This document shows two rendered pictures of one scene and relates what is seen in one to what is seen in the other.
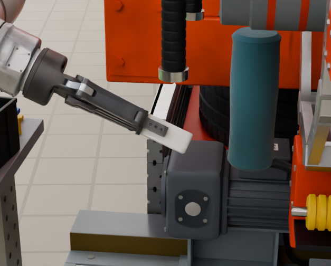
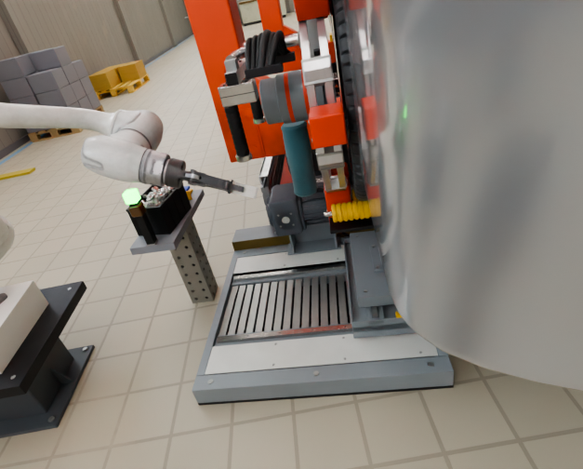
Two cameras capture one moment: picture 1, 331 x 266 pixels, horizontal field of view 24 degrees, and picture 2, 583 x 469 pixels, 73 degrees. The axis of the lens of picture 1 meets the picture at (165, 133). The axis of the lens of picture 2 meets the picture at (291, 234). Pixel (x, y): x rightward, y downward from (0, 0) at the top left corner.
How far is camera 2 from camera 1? 0.16 m
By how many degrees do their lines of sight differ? 9
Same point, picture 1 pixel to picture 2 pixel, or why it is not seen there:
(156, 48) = (251, 140)
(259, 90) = (300, 154)
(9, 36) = (150, 156)
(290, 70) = not seen: hidden behind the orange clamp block
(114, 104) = (211, 180)
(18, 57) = (156, 167)
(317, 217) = (337, 216)
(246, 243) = (320, 231)
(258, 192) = (317, 205)
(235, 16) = (273, 118)
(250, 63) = (292, 140)
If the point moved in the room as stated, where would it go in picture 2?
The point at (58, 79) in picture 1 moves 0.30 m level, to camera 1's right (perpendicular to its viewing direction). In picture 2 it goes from (180, 174) to (298, 150)
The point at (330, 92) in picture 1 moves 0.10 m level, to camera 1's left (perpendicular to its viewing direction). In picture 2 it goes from (321, 152) to (281, 160)
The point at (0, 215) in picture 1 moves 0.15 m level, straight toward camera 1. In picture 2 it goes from (190, 242) to (192, 261)
